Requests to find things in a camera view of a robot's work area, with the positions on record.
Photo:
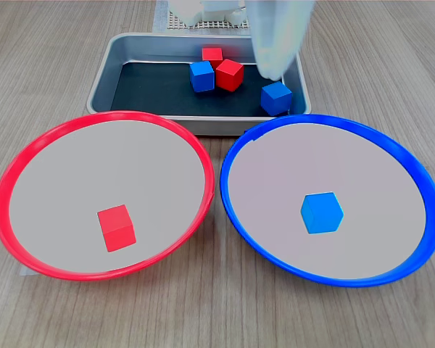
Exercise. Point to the blue-rimmed white plate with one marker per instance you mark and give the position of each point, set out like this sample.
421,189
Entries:
366,174

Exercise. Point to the red-rimmed white plate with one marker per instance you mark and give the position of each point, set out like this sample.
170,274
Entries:
76,174

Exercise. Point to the pale perforated base plate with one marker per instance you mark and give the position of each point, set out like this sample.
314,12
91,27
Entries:
217,24

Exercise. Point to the black tray mat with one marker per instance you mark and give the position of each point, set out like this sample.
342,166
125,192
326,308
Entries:
152,90

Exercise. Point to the blue cube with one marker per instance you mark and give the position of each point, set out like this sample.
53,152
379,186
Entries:
275,98
322,214
202,77

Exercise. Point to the red cube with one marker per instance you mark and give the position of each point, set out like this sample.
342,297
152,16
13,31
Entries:
212,54
116,228
229,75

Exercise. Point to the steel tray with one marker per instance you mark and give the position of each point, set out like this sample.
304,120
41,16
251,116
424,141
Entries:
101,83

